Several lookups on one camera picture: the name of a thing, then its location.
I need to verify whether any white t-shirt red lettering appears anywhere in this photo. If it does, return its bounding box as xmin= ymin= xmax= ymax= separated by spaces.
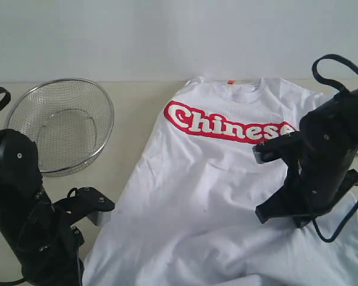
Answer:
xmin=82 ymin=77 xmax=358 ymax=285

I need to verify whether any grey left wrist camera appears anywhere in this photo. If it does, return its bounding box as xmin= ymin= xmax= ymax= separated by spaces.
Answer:
xmin=53 ymin=186 xmax=115 ymax=226

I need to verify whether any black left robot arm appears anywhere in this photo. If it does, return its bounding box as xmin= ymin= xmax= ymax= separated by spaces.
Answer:
xmin=0 ymin=129 xmax=83 ymax=285

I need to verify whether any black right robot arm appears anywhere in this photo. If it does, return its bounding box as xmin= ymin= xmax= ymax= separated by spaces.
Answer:
xmin=252 ymin=89 xmax=358 ymax=227

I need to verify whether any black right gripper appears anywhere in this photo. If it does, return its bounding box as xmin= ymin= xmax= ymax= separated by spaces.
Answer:
xmin=255 ymin=160 xmax=351 ymax=227

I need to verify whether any round metal mesh basket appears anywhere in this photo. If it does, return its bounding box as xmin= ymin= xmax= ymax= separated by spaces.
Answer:
xmin=5 ymin=78 xmax=115 ymax=177

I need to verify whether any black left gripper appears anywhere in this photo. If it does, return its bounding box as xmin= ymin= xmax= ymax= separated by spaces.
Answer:
xmin=16 ymin=193 xmax=85 ymax=285

